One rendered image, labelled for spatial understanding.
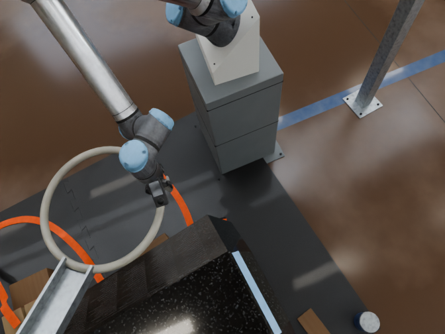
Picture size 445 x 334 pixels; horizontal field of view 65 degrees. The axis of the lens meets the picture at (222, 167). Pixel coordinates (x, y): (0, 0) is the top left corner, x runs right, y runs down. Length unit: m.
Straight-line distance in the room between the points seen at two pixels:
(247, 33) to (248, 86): 0.27
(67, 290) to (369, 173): 1.89
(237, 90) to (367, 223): 1.22
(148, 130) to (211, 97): 0.59
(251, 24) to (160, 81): 1.49
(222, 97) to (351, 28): 1.76
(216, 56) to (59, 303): 1.15
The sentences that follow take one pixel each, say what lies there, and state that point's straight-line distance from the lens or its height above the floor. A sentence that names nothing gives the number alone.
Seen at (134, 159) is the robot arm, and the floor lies 1.26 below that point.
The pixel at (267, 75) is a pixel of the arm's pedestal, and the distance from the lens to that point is 1.70.
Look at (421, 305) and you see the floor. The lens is 2.37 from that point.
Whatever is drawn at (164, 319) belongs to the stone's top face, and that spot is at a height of 0.85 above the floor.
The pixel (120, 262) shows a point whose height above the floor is 0.95.
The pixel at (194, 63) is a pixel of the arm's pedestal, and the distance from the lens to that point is 1.78.
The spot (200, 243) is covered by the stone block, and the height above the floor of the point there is 0.75.
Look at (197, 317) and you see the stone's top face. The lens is 1.35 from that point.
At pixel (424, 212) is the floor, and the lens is 2.51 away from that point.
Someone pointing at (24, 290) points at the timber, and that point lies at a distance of 2.50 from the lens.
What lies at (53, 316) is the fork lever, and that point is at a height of 0.97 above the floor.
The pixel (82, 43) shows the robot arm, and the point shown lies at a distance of 1.20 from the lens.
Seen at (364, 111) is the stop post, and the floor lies 0.01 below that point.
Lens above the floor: 2.18
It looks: 66 degrees down
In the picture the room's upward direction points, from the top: 12 degrees counter-clockwise
